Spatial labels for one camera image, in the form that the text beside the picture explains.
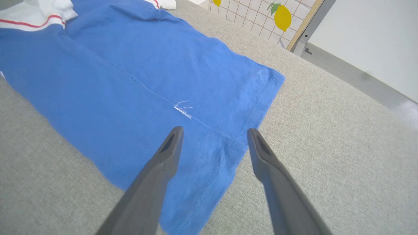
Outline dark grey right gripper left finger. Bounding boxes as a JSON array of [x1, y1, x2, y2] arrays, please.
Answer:
[[95, 126, 184, 235]]

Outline lemon print grid panel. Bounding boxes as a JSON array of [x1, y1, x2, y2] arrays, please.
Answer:
[[196, 0, 325, 51]]

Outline blue shirt with white trim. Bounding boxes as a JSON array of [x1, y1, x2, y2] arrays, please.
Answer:
[[0, 0, 285, 235]]

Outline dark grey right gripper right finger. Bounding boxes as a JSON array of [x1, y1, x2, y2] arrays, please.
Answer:
[[247, 128, 333, 235]]

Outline grey fabric sofa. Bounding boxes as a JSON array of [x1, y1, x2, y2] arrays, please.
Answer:
[[0, 0, 418, 235]]

